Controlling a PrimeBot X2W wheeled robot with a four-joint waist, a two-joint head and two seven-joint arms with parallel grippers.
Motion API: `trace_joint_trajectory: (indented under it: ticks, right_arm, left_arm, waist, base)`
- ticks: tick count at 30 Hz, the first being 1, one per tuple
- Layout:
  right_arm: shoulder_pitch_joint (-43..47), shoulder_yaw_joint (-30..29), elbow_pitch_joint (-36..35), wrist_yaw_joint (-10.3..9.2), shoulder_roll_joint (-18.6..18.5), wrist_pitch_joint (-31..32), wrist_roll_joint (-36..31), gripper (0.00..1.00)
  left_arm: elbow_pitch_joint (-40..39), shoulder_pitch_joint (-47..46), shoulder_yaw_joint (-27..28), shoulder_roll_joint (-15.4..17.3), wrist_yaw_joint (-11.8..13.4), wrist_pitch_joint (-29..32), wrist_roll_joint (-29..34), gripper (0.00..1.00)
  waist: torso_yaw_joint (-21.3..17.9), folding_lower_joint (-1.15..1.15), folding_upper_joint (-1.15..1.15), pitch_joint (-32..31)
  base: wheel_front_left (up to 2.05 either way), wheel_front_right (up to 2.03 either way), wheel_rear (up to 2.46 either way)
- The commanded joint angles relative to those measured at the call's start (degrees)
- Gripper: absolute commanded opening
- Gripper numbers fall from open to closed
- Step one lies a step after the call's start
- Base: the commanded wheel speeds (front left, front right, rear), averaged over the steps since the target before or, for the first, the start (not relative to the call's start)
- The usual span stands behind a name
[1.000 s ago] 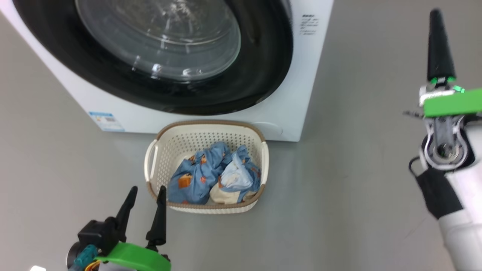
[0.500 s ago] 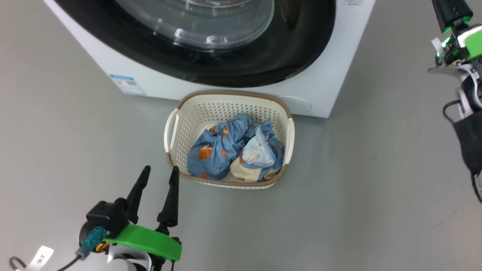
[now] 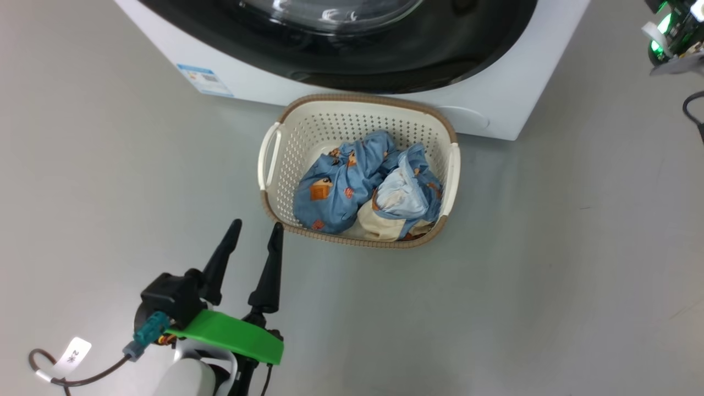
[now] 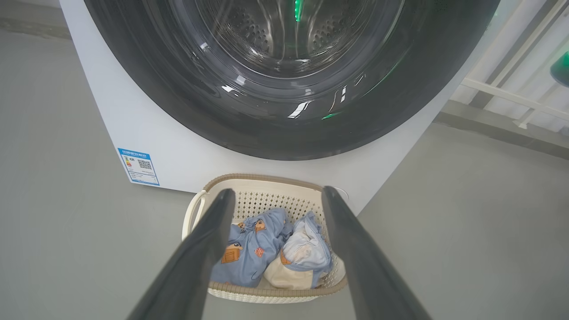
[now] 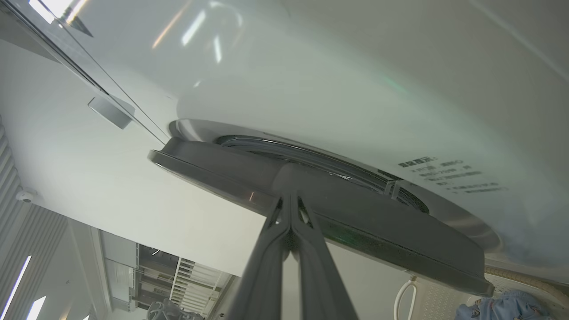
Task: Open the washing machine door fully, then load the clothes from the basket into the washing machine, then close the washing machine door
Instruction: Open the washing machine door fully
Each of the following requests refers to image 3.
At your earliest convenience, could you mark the white front-load washing machine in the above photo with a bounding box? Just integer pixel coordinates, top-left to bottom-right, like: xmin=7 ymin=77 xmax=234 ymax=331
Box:
xmin=114 ymin=0 xmax=592 ymax=141

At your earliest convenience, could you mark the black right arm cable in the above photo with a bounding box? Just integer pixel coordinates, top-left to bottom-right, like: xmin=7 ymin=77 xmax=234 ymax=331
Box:
xmin=682 ymin=90 xmax=704 ymax=145

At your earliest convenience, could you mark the white cable label tag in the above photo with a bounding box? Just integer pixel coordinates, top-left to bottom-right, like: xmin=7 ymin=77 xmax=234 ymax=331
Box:
xmin=51 ymin=337 xmax=93 ymax=381

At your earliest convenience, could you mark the cream cloth with brown prints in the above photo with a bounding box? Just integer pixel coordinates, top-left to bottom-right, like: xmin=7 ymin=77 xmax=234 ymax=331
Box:
xmin=356 ymin=200 xmax=436 ymax=242

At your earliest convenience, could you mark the blue energy label sticker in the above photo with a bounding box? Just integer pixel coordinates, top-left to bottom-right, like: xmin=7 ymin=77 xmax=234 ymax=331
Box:
xmin=177 ymin=64 xmax=235 ymax=98

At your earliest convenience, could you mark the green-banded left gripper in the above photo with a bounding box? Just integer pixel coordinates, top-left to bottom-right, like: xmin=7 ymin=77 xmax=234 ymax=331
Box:
xmin=167 ymin=219 xmax=285 ymax=396

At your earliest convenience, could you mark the black left camera cable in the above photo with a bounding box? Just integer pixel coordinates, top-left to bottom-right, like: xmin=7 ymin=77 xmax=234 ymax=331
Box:
xmin=29 ymin=349 xmax=133 ymax=396

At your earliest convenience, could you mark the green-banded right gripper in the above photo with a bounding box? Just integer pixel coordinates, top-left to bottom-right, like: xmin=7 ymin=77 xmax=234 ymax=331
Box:
xmin=642 ymin=0 xmax=704 ymax=76

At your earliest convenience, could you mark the cream perforated plastic laundry basket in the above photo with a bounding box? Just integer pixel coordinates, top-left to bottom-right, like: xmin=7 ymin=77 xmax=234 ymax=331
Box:
xmin=257 ymin=93 xmax=461 ymax=249

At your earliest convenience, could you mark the round white filter cover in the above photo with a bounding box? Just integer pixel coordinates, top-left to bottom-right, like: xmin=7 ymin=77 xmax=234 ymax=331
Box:
xmin=434 ymin=104 xmax=490 ymax=132

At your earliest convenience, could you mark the black round glass washer door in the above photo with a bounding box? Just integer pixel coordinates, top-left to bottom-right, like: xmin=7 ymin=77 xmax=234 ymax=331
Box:
xmin=137 ymin=0 xmax=538 ymax=95

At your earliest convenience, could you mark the teal left camera connector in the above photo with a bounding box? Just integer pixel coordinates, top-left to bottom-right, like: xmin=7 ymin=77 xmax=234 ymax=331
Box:
xmin=122 ymin=311 xmax=172 ymax=362

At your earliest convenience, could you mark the blue garment with pale lining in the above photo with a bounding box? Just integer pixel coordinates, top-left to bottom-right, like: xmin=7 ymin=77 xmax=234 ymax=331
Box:
xmin=372 ymin=142 xmax=444 ymax=240

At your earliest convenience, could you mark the blue garment with orange prints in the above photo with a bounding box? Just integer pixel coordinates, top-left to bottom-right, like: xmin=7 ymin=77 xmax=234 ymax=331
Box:
xmin=293 ymin=130 xmax=398 ymax=235

